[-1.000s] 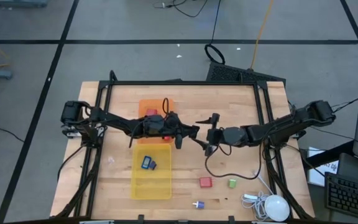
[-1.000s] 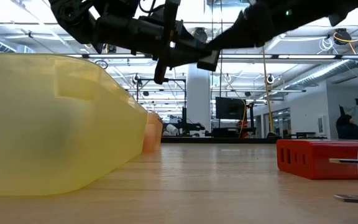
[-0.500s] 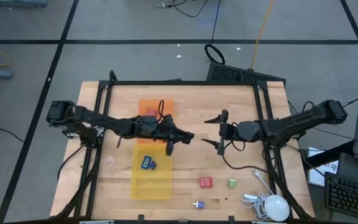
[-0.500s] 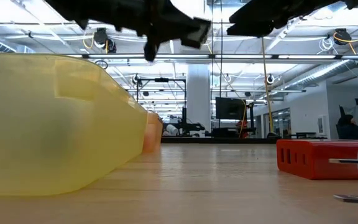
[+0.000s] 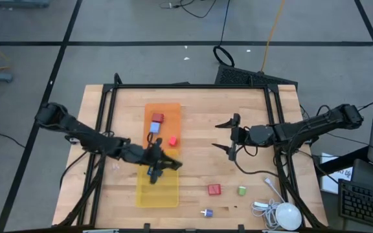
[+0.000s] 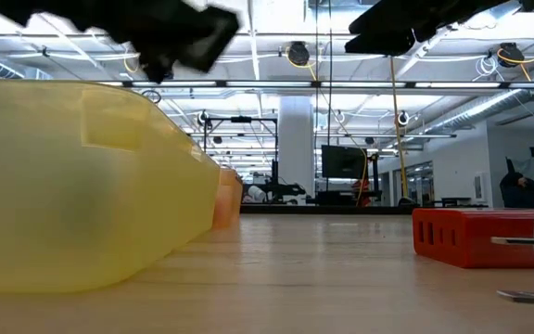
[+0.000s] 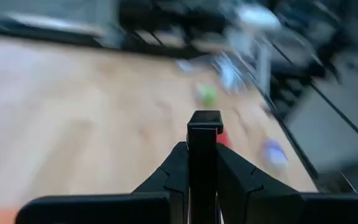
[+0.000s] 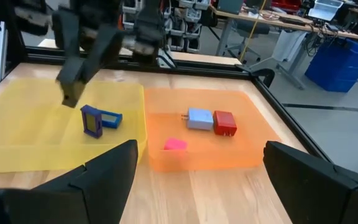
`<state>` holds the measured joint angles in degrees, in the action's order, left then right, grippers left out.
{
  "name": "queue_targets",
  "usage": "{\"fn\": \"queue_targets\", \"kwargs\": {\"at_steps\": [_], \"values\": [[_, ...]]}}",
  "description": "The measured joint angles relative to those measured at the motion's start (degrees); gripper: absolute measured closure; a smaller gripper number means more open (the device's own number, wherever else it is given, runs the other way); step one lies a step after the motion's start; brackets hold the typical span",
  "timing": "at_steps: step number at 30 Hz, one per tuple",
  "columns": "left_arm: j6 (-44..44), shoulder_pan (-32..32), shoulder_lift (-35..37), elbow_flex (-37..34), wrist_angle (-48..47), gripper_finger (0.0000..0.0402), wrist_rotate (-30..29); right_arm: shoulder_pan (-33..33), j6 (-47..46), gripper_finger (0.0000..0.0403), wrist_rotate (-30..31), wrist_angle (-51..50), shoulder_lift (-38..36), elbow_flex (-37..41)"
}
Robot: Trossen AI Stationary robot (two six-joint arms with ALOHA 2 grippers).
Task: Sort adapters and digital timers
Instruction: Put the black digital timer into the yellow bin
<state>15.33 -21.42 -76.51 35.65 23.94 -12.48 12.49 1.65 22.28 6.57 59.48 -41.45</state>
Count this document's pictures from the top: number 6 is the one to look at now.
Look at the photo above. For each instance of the black background rig frame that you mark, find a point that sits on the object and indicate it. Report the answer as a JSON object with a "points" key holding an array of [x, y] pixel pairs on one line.
{"points": [[241, 119]]}

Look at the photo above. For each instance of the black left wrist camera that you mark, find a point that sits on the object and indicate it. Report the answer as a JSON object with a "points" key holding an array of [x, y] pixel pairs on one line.
{"points": [[211, 37]]}

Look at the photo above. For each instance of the black background robot arm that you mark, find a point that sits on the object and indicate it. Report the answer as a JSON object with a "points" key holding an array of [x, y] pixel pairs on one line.
{"points": [[290, 189]]}

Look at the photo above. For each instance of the small black ceiling reel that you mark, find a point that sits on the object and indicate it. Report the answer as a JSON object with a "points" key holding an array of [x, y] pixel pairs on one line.
{"points": [[403, 119], [203, 118]]}

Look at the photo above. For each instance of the black flat screen monitor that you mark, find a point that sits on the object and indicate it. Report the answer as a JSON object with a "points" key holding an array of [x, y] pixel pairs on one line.
{"points": [[343, 162]]}

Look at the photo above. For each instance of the person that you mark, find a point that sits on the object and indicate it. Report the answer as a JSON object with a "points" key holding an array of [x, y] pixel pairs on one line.
{"points": [[519, 192]]}

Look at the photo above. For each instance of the white building column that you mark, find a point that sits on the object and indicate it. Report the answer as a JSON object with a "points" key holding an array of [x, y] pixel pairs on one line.
{"points": [[297, 139]]}

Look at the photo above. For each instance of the yellow translucent plastic tray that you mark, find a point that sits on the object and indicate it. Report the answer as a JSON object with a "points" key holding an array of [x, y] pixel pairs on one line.
{"points": [[63, 195]]}

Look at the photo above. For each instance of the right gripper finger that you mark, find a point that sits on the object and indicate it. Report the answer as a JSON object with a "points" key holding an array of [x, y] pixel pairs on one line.
{"points": [[387, 32]]}

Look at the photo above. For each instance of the black chair back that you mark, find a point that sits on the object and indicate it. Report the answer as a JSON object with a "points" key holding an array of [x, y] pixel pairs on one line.
{"points": [[509, 166]]}

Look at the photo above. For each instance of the orange translucent plastic tray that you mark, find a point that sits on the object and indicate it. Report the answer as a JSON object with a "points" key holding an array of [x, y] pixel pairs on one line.
{"points": [[227, 204]]}

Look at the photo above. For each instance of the black metal rig frame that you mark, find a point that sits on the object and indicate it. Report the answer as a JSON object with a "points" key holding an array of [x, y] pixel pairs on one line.
{"points": [[267, 84]]}

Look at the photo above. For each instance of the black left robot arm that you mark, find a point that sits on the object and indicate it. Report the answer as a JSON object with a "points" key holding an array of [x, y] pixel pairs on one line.
{"points": [[40, 11]]}

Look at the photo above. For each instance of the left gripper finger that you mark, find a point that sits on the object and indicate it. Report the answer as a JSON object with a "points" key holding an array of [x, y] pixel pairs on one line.
{"points": [[158, 67]]}

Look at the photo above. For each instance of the large red power adapter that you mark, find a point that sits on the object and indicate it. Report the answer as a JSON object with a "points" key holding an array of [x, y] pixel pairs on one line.
{"points": [[480, 241]]}

